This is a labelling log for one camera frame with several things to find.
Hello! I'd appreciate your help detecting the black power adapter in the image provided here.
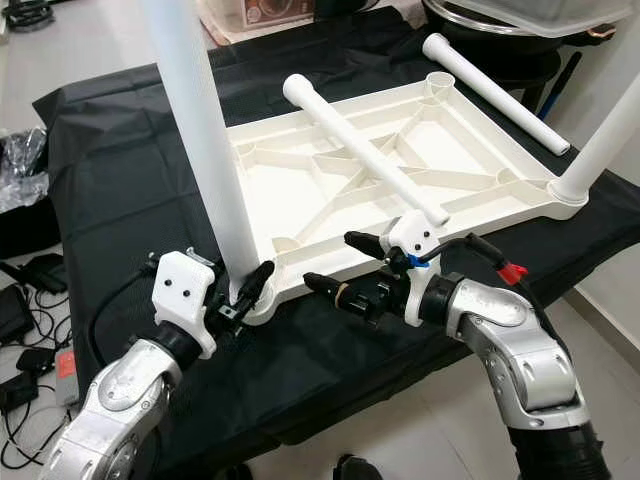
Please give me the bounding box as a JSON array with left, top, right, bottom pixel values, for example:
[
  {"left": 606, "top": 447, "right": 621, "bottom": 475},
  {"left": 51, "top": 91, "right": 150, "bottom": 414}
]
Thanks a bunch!
[{"left": 0, "top": 285, "right": 36, "bottom": 341}]

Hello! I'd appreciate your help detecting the wooden table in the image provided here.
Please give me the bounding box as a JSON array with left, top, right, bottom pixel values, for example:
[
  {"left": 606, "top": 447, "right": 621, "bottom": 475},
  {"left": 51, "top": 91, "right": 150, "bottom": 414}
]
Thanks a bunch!
[{"left": 195, "top": 0, "right": 421, "bottom": 46}]

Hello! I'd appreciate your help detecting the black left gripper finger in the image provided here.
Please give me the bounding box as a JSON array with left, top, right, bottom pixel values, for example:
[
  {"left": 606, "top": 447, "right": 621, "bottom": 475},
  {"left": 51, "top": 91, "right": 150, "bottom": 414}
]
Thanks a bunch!
[{"left": 235, "top": 260, "right": 276, "bottom": 316}]

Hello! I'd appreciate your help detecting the black coiled cable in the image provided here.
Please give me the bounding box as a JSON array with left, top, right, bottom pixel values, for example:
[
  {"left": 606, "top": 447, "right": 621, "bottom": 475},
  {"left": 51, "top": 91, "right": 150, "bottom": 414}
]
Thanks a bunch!
[{"left": 5, "top": 0, "right": 56, "bottom": 31}]

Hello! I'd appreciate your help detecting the food picture poster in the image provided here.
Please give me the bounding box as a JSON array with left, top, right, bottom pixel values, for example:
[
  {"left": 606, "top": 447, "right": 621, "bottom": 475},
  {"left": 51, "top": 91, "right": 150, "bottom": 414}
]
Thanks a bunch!
[{"left": 240, "top": 0, "right": 316, "bottom": 31}]

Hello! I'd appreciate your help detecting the white plastic table top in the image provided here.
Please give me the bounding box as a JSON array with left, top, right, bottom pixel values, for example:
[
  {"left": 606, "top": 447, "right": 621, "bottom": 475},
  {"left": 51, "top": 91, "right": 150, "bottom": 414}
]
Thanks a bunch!
[{"left": 225, "top": 70, "right": 589, "bottom": 326}]

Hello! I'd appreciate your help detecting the black tablecloth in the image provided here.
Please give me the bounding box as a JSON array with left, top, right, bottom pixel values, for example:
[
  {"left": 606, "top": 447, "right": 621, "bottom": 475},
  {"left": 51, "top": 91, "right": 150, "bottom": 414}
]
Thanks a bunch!
[{"left": 32, "top": 5, "right": 640, "bottom": 476}]

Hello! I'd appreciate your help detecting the grey box red button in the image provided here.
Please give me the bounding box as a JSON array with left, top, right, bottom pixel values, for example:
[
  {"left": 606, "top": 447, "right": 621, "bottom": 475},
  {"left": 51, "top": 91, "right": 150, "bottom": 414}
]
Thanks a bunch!
[{"left": 52, "top": 345, "right": 81, "bottom": 406}]

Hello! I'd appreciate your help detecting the clear plastic storage box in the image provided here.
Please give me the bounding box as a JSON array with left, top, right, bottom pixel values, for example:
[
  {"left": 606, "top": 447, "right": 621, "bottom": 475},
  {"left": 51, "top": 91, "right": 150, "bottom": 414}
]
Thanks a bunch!
[{"left": 445, "top": 0, "right": 640, "bottom": 39}]

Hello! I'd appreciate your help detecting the black power strip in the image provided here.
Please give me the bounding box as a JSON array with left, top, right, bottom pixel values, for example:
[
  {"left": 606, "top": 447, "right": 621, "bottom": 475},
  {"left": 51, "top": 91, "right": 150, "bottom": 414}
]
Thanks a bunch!
[{"left": 0, "top": 375, "right": 41, "bottom": 411}]

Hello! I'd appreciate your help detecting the round black adapter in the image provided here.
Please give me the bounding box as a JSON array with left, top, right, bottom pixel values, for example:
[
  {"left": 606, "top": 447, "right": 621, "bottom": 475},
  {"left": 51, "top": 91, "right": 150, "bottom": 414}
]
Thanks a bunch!
[{"left": 15, "top": 253, "right": 66, "bottom": 293}]

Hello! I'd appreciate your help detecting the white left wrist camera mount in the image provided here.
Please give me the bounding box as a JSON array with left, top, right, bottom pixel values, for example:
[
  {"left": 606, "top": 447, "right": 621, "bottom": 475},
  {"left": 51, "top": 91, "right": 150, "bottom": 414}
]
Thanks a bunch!
[{"left": 150, "top": 250, "right": 218, "bottom": 359}]

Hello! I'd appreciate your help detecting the crumpled clear plastic wrap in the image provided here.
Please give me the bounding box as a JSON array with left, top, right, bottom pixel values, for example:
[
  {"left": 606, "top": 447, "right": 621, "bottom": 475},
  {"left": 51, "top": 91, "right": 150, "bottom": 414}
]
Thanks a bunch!
[{"left": 0, "top": 128, "right": 51, "bottom": 211}]

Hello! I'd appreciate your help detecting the black robot right foot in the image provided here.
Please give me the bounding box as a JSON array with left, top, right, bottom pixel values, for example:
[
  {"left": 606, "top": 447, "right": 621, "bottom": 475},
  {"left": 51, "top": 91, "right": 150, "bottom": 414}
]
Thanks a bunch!
[{"left": 335, "top": 455, "right": 381, "bottom": 480}]

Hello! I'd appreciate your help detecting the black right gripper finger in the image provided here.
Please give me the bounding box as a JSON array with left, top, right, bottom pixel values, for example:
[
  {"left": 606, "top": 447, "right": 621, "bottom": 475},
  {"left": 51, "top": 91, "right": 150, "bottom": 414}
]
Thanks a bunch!
[
  {"left": 343, "top": 230, "right": 402, "bottom": 264},
  {"left": 302, "top": 271, "right": 380, "bottom": 310}
]

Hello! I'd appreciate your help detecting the black floor cable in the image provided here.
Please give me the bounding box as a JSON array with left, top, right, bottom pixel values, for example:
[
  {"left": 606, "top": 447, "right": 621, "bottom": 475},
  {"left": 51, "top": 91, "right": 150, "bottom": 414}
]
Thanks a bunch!
[{"left": 0, "top": 255, "right": 81, "bottom": 471}]

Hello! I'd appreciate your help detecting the black bag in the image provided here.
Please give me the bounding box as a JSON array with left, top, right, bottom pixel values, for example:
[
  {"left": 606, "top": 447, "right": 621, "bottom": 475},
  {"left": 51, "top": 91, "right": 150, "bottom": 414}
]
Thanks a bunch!
[{"left": 0, "top": 140, "right": 61, "bottom": 261}]

